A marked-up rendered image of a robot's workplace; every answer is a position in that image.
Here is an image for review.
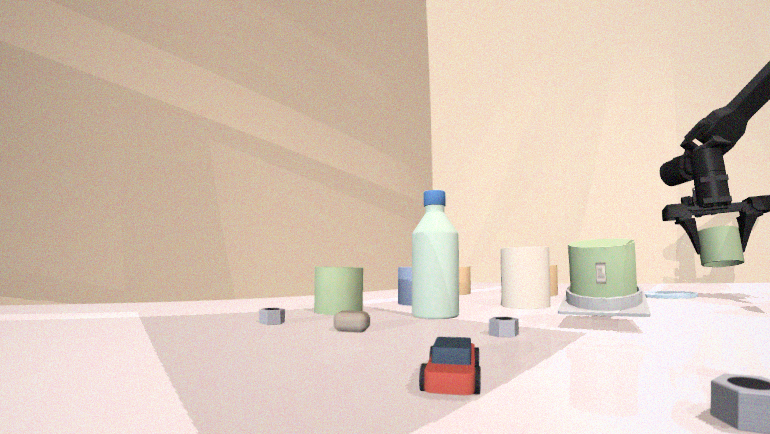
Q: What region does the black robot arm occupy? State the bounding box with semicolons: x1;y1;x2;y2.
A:
659;60;770;186

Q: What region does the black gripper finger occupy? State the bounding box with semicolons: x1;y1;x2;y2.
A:
736;212;763;253
674;218;701;255

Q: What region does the red toy car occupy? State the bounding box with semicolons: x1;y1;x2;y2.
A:
419;337;481;395

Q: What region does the grey hex nut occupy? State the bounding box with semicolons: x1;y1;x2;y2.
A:
259;307;285;325
488;316;519;338
710;373;770;434

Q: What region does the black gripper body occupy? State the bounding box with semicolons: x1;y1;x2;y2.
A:
662;170;770;221

